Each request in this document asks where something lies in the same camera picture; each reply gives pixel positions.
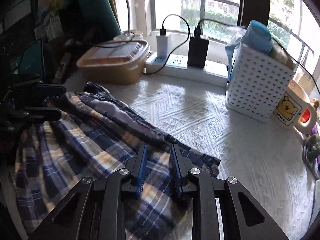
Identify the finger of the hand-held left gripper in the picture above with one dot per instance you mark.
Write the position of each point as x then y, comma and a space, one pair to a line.
42, 112
48, 89

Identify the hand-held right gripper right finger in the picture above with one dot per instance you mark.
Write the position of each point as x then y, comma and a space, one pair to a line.
176, 170

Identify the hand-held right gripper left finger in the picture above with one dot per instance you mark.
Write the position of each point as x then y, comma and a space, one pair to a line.
141, 172

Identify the plaid checked shirt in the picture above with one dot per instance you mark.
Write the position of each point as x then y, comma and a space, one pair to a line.
82, 140

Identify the white textured tablecloth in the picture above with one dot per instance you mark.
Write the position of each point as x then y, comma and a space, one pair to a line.
200, 120

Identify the small white box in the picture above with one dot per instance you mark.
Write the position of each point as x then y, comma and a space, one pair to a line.
53, 28

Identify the white desk lamp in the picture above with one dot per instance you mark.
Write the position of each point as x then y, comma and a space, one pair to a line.
127, 36

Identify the dark teal curtain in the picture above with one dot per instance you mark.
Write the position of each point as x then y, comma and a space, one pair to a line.
95, 5

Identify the white power strip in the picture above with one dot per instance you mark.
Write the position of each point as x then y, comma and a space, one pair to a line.
175, 61

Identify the white perforated basket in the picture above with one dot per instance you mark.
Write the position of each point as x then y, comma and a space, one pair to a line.
257, 85

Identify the black charger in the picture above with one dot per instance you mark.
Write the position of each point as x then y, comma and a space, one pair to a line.
198, 51

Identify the white charger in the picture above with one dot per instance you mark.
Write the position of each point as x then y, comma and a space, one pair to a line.
163, 45

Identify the bear print mug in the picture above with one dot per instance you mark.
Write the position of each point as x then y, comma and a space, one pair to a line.
287, 110

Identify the clear bluish plastic bag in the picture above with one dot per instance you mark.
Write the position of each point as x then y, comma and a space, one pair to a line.
232, 55

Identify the small green figurine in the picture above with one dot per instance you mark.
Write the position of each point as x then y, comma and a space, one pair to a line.
312, 150

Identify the small purple object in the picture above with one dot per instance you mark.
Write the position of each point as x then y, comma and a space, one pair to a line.
315, 131

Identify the beige box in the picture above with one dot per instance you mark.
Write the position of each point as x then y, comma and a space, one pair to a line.
282, 55

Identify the blue roll in basket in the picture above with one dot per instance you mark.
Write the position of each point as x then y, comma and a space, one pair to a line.
258, 35

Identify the dark window frame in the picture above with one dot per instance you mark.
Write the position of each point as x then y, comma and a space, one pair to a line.
255, 0

